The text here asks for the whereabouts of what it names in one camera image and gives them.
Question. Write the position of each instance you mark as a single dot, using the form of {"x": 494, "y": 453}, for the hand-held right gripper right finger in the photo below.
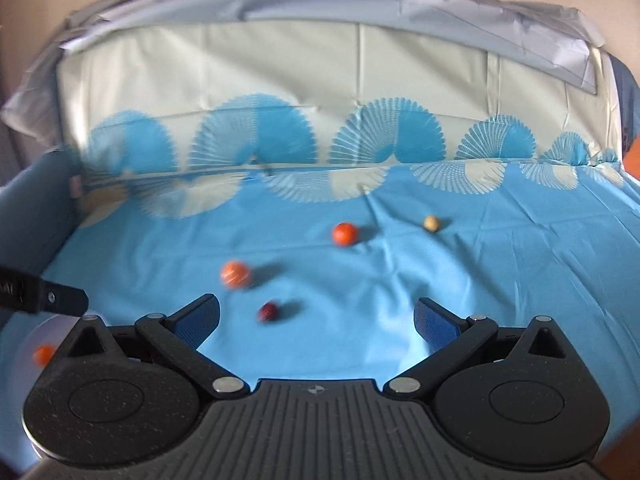
{"x": 436, "y": 324}

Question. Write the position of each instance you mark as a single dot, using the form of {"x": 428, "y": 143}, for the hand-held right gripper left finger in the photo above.
{"x": 197, "y": 321}

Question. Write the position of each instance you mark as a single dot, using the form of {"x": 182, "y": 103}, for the lilac plastic plate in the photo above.
{"x": 37, "y": 332}

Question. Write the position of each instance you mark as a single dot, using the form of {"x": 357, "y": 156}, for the small orange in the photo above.
{"x": 43, "y": 355}
{"x": 345, "y": 234}
{"x": 235, "y": 274}

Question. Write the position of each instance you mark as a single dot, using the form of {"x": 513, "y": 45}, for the dark red date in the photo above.
{"x": 267, "y": 311}

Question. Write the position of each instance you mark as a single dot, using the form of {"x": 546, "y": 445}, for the beige longan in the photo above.
{"x": 431, "y": 223}

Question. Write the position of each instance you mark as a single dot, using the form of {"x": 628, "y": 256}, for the blue fan-print sheet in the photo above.
{"x": 320, "y": 195}

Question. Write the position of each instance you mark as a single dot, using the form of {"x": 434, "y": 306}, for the orange object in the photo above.
{"x": 632, "y": 157}

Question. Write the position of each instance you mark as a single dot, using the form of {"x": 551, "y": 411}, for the grey cover cloth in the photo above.
{"x": 300, "y": 5}

